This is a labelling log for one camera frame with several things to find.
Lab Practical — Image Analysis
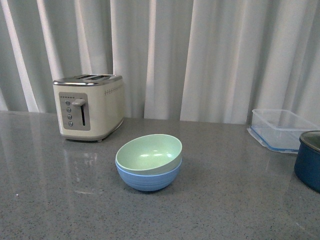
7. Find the blue saucepan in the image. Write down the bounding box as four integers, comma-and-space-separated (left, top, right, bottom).
294, 130, 320, 193

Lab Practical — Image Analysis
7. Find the cream toaster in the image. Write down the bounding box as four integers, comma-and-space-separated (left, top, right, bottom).
53, 74, 125, 142

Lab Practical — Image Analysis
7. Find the blue bowl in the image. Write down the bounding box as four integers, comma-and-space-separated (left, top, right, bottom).
115, 159, 183, 192

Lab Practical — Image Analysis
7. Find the clear plastic food container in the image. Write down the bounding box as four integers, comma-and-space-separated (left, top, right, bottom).
247, 109, 320, 153

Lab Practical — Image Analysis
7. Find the green bowl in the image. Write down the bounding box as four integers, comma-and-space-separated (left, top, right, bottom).
115, 134, 183, 175

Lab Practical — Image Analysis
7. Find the white curtain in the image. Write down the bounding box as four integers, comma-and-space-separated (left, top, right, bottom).
0, 0, 320, 124

